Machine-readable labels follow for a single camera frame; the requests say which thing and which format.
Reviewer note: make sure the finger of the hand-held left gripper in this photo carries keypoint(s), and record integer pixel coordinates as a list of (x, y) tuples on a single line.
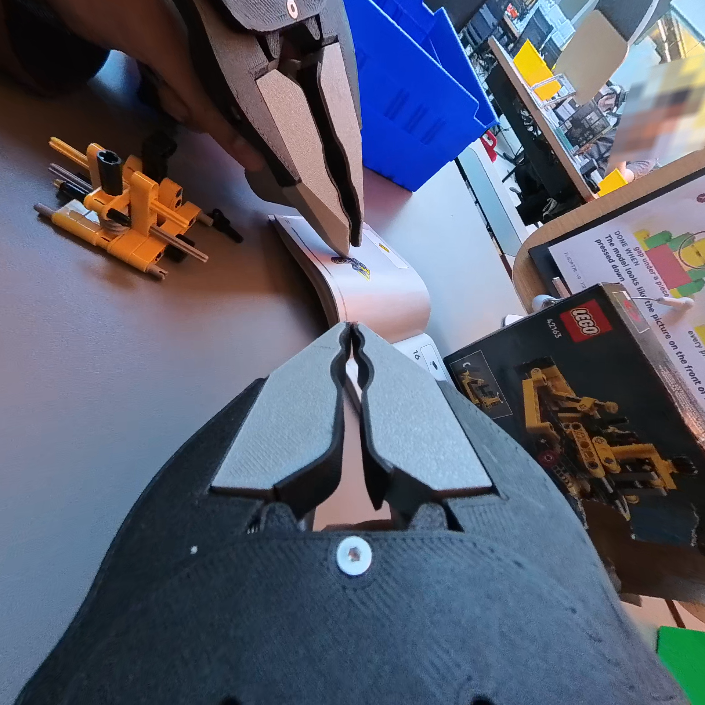
[(344, 110), (308, 159)]

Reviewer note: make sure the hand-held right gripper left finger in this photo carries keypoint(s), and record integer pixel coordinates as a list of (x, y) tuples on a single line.
[(286, 424)]

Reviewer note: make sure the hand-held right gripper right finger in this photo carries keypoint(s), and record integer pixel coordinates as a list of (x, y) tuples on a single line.
[(418, 435)]

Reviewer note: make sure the lego instruction booklet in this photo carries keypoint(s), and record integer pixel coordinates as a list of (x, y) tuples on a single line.
[(380, 297)]

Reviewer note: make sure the small black lego pin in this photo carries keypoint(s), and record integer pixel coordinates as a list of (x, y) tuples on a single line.
[(227, 224)]

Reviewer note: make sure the black lego box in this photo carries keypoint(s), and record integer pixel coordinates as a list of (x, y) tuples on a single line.
[(595, 396)]

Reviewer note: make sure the yellow lego model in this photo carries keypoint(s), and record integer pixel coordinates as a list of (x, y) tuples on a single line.
[(132, 220)]

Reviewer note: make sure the person's left hand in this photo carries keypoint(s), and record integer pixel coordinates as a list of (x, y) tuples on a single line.
[(182, 93)]

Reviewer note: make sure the large blue plastic bin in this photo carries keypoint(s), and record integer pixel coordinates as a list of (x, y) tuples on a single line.
[(418, 121)]

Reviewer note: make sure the red container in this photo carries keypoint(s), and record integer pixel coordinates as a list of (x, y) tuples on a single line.
[(489, 146)]

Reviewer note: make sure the grey desk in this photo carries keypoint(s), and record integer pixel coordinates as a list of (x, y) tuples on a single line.
[(490, 209)]

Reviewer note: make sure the round wooden table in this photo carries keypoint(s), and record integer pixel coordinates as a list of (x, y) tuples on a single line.
[(526, 281)]

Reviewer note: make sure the yellow plastic bin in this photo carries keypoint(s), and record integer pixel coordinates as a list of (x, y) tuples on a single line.
[(531, 63)]

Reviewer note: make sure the long wooden desk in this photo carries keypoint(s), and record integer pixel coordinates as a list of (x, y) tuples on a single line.
[(551, 132)]

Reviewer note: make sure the beige board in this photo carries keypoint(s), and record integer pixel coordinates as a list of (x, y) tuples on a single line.
[(592, 55)]

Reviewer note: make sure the framed instruction sign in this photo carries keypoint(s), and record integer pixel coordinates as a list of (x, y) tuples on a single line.
[(622, 259)]

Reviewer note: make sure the small yellow bin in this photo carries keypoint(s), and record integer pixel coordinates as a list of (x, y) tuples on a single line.
[(612, 183)]

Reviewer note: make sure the white pen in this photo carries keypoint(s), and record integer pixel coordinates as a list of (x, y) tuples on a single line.
[(669, 303)]

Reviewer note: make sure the green plate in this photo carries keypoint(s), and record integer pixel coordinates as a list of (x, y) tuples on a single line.
[(686, 661)]

